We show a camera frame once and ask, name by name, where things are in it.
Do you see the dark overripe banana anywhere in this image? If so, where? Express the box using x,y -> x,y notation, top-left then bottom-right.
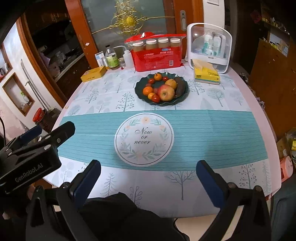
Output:
175,76 -> 185,97

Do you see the small orange kumquat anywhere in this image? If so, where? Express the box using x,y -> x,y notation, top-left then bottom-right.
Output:
147,92 -> 156,100

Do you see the green label glass bottle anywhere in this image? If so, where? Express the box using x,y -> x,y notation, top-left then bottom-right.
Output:
105,45 -> 119,70

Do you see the pink appliance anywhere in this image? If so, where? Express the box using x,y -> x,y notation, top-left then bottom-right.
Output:
280,156 -> 293,182

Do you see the yellow flat box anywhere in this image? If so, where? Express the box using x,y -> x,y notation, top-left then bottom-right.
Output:
81,66 -> 106,82

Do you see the tree pattern tablecloth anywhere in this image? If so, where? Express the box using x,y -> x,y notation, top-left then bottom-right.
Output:
45,65 -> 281,217

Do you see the small metal can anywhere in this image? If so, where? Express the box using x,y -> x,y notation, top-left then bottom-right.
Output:
102,57 -> 110,70

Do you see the white squeeze bottle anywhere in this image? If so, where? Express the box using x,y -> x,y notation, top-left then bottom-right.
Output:
114,45 -> 134,69

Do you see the black cable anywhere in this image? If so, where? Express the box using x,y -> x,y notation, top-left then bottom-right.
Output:
0,116 -> 8,144

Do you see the red paper cup package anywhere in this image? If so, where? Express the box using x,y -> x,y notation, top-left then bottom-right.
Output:
125,32 -> 186,72

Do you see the white blue small carton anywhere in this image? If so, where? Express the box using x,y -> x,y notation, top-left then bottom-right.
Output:
95,51 -> 104,67

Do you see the orange mandarin in green plate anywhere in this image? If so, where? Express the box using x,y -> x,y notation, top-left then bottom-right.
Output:
142,86 -> 154,96

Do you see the small glass jar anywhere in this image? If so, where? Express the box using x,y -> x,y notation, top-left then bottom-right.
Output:
118,57 -> 126,69

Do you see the yellow tissue pack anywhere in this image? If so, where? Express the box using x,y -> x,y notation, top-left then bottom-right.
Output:
192,59 -> 220,85

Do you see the dark green scalloped plate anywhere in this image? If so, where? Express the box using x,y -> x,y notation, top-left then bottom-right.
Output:
134,72 -> 189,106

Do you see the yellow lemon fruit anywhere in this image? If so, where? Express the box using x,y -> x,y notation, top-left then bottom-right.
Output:
165,79 -> 178,89

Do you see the red yellow apple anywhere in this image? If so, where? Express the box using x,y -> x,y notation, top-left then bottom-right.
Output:
158,84 -> 175,102

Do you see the large orange mandarin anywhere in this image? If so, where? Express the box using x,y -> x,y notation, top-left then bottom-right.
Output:
154,73 -> 163,81

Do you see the white cosmetic storage box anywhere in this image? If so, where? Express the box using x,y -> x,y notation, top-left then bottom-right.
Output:
187,23 -> 233,74

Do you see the red tomato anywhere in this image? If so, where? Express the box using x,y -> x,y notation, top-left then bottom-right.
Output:
151,94 -> 161,103

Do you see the red wall object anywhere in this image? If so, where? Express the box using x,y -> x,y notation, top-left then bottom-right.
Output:
32,108 -> 46,123

